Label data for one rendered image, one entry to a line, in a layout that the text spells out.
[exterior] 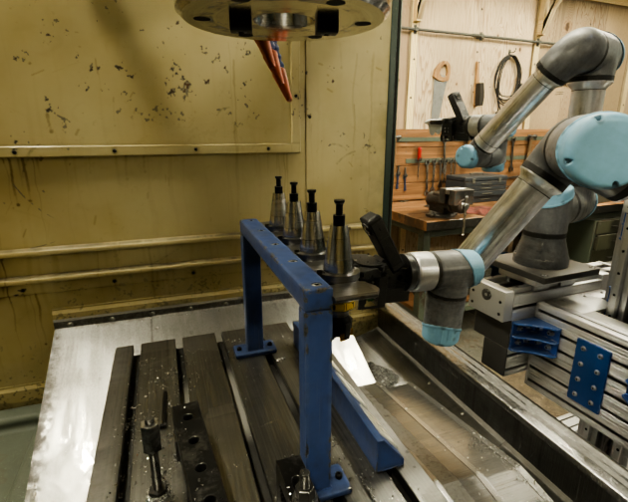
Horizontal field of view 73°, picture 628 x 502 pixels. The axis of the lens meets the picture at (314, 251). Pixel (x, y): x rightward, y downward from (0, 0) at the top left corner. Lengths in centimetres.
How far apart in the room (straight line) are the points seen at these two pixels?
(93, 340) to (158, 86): 76
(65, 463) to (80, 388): 20
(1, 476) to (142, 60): 114
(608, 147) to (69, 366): 133
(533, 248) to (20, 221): 144
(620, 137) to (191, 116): 104
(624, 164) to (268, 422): 73
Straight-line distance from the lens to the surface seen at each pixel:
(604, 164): 80
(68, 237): 140
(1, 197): 142
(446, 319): 87
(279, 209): 90
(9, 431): 159
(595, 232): 391
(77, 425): 128
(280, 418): 86
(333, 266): 60
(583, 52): 139
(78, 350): 142
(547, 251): 137
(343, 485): 72
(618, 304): 139
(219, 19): 36
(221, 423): 86
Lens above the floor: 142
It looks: 16 degrees down
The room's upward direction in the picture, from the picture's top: straight up
